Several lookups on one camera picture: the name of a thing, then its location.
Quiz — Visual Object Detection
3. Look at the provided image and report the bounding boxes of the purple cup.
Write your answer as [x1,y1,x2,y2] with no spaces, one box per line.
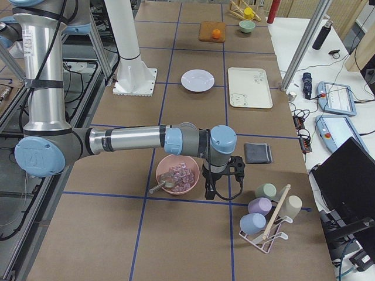
[248,197,272,216]

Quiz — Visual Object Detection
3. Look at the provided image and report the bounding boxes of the white wire cup rack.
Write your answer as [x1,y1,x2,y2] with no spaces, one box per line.
[238,184,293,253]

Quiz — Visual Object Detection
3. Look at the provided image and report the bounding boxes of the cream bear tray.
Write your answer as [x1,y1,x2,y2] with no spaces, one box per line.
[228,67,273,109]

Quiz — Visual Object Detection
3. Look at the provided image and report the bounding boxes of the wooden cutting board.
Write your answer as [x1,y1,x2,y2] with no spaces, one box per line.
[199,21,226,43]

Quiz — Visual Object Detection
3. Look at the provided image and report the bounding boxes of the orange fruit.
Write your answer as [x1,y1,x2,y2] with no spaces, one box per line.
[212,29,221,40]

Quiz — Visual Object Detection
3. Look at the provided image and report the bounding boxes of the teach pendant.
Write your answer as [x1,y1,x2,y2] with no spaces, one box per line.
[317,81,357,116]
[315,115,369,153]

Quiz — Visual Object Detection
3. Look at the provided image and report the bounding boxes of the small metal cup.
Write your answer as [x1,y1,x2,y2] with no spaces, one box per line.
[288,91,297,102]

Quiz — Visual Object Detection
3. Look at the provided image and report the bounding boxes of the black power strip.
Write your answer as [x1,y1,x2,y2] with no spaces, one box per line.
[293,116,312,154]

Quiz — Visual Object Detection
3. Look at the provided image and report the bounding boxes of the black laptop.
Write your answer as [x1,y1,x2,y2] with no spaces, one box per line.
[311,137,374,232]

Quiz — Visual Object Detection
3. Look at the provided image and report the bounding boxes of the grey folded cloth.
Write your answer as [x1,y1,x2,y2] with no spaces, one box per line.
[244,143,273,164]

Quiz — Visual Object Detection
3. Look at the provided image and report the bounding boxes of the green bowl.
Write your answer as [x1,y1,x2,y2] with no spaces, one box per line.
[238,20,256,33]

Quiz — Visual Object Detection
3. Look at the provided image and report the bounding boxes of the clear ice cubes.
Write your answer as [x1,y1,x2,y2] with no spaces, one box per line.
[163,163,196,195]

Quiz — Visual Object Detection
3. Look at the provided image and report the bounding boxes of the aluminium frame post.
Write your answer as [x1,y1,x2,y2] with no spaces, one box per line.
[281,0,332,92]

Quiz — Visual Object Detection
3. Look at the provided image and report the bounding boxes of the near teach pendant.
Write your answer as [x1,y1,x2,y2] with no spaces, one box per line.
[315,115,369,153]

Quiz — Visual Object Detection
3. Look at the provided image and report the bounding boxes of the yellow cup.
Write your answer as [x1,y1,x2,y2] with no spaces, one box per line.
[243,7,256,20]

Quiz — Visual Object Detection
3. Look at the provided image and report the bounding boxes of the folded dark blue umbrella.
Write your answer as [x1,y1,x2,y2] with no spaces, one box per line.
[302,72,312,100]

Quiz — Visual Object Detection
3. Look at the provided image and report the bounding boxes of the blue cup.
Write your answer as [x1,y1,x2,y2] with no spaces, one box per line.
[240,213,267,235]

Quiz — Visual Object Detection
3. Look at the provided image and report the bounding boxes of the pink bowl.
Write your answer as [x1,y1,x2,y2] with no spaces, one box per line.
[155,155,200,195]

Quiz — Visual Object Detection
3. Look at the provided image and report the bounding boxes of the white round plate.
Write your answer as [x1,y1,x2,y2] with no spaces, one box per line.
[180,69,215,92]

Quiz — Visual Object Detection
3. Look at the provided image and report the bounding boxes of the black water bottle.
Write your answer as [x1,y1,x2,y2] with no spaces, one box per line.
[312,20,333,50]

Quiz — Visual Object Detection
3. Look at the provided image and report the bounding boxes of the beige cup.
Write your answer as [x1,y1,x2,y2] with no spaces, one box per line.
[279,195,302,219]

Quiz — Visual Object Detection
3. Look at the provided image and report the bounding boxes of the red cylinder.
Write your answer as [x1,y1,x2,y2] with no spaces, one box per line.
[267,0,281,24]

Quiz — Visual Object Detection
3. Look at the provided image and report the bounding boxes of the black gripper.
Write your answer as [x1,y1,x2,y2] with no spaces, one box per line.
[202,156,244,182]

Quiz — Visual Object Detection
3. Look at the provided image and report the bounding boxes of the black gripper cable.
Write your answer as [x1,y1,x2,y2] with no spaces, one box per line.
[203,128,244,201]

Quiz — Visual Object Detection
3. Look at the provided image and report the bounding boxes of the metal scoop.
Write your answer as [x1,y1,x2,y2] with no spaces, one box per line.
[149,172,176,194]

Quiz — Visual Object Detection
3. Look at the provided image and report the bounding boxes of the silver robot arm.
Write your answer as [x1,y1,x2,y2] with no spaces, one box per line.
[12,1,245,185]
[1,16,22,49]

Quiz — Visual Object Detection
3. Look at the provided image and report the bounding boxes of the green cup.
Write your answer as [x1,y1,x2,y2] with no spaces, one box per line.
[255,183,277,200]

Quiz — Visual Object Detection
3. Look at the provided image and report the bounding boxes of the far teach pendant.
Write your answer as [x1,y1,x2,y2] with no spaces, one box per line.
[317,81,357,116]

